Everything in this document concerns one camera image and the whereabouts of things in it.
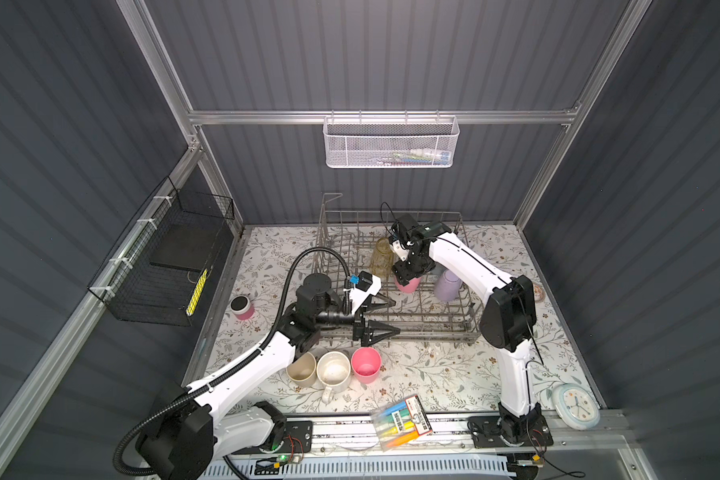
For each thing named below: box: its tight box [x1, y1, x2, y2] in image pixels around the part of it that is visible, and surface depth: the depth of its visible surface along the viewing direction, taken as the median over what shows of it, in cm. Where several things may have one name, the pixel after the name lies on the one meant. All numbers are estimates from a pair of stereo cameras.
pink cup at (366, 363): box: [351, 346, 382, 385], surface depth 79 cm
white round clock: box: [552, 383, 601, 430], surface depth 77 cm
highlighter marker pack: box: [370, 394, 434, 451], surface depth 77 cm
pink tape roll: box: [230, 295, 255, 320], surface depth 94 cm
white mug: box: [316, 351, 351, 404], surface depth 80 cm
